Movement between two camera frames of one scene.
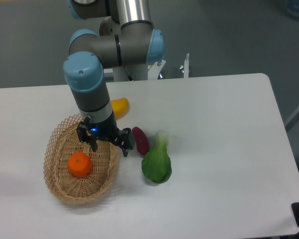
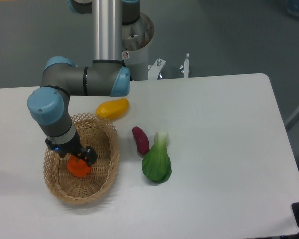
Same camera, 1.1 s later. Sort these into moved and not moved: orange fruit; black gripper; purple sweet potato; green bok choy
Moved: black gripper
Not moved: purple sweet potato; orange fruit; green bok choy
